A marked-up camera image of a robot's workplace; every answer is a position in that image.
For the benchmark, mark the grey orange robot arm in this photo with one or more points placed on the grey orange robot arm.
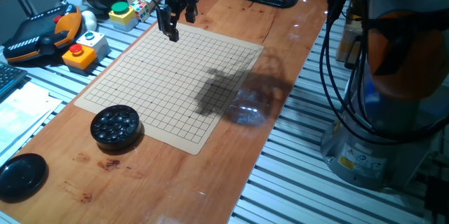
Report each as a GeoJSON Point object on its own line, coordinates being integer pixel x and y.
{"type": "Point", "coordinates": [414, 69]}

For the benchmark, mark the beige go board mat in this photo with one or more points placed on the beige go board mat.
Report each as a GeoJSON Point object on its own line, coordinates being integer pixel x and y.
{"type": "Point", "coordinates": [158, 87]}

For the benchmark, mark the glossy orange wooden board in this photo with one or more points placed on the glossy orange wooden board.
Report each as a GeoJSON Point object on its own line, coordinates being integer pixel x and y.
{"type": "Point", "coordinates": [158, 182]}

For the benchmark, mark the Rubik's cube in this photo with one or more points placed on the Rubik's cube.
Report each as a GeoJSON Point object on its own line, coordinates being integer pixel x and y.
{"type": "Point", "coordinates": [140, 10]}

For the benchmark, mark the yellow box green button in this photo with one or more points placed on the yellow box green button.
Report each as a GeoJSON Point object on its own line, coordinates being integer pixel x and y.
{"type": "Point", "coordinates": [122, 17]}

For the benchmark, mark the white box green button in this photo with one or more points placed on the white box green button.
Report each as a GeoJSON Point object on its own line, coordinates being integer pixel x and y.
{"type": "Point", "coordinates": [94, 43]}

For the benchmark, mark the white rounded plastic object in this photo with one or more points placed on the white rounded plastic object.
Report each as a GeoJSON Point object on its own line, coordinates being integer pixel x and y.
{"type": "Point", "coordinates": [89, 20]}

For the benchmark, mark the orange box red button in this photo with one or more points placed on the orange box red button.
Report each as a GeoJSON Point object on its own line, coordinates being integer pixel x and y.
{"type": "Point", "coordinates": [79, 59]}

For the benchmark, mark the black bowl of go stones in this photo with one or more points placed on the black bowl of go stones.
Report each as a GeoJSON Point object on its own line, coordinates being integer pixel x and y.
{"type": "Point", "coordinates": [115, 127]}

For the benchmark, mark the black orange teach pendant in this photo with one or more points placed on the black orange teach pendant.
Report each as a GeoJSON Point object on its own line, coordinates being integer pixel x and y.
{"type": "Point", "coordinates": [35, 34]}

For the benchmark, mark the black computer keyboard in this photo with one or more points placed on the black computer keyboard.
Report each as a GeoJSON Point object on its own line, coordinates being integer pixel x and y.
{"type": "Point", "coordinates": [8, 76]}

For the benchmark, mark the white paper sheets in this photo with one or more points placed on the white paper sheets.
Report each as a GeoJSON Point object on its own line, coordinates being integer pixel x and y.
{"type": "Point", "coordinates": [21, 115]}

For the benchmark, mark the black round bowl lid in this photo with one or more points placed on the black round bowl lid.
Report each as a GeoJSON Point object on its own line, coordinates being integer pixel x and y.
{"type": "Point", "coordinates": [22, 178]}

